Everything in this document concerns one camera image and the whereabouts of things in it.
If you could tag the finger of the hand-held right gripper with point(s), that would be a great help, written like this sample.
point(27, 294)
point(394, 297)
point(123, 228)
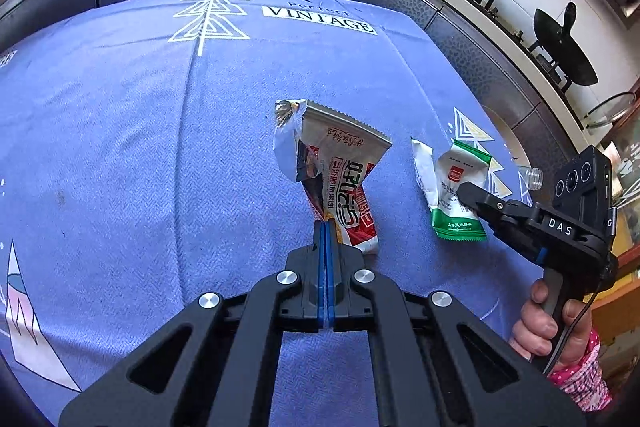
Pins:
point(505, 217)

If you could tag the black gas stove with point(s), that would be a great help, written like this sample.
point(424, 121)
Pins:
point(520, 37)

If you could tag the person's right hand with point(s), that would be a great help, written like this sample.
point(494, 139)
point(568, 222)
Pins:
point(537, 332)

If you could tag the beige waste bin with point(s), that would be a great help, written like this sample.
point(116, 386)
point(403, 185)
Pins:
point(515, 142)

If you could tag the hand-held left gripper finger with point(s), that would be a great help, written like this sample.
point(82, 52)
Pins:
point(330, 277)
point(320, 277)

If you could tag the green white snack packet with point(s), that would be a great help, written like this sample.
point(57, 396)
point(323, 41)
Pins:
point(457, 177)

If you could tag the clear plastic bottle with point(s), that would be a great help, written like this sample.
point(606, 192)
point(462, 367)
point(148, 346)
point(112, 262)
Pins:
point(531, 177)

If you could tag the black frying pan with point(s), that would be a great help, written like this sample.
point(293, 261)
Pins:
point(565, 49)

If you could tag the printed blue tablecloth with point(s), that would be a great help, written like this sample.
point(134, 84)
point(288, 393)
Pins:
point(150, 147)

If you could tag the glass pot lid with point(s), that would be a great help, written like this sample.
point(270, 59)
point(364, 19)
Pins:
point(607, 109)

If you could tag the person's right forearm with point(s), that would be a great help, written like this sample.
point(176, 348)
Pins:
point(582, 374)

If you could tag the glass door with fish print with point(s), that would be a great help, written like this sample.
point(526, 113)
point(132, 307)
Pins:
point(625, 142)

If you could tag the red white snack packet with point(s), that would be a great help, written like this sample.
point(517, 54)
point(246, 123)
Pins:
point(340, 187)

